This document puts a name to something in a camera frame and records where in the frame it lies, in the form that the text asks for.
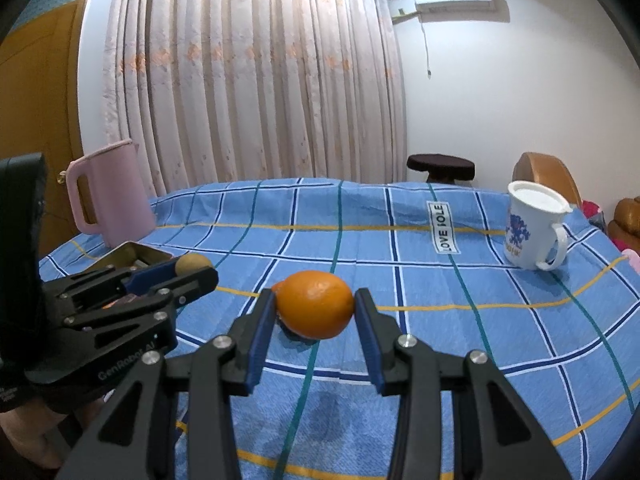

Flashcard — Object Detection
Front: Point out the tan round longan fruit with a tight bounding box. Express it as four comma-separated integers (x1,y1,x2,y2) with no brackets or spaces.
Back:
175,252,213,276

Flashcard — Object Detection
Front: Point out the dark round stool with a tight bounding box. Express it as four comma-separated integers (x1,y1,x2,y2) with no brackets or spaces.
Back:
407,154,475,184

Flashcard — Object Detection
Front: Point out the white blue printed mug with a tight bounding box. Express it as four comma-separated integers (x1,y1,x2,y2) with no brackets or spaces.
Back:
504,180,572,271

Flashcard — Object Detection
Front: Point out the hanging power cord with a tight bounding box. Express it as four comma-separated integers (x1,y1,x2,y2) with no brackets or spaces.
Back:
421,8,433,79

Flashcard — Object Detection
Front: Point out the pink metal tin box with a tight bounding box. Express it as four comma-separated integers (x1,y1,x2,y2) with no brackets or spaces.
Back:
87,242,174,272

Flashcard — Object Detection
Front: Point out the floral pink curtain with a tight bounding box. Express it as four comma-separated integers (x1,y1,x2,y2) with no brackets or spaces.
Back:
103,0,407,196

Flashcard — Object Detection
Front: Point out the wooden door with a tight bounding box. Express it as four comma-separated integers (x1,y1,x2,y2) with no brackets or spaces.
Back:
1,0,87,256

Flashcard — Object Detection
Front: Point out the orange tangerine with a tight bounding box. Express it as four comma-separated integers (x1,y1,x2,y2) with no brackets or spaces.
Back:
271,270,355,340

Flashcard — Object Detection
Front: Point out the blue plaid tablecloth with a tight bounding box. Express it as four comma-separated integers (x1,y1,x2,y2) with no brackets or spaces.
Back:
38,176,640,480

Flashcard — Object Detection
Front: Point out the pink floral cloth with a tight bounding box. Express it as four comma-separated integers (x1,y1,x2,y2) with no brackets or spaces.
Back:
580,196,640,273

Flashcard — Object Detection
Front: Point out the left hand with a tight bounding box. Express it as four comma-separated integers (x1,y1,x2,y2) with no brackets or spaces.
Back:
0,393,114,470

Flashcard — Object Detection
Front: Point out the brown leather sofa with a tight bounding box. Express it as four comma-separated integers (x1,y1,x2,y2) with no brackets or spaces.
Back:
512,150,640,254

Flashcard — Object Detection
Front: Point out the pink electric kettle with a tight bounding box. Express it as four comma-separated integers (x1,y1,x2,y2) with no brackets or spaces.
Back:
65,139,156,248

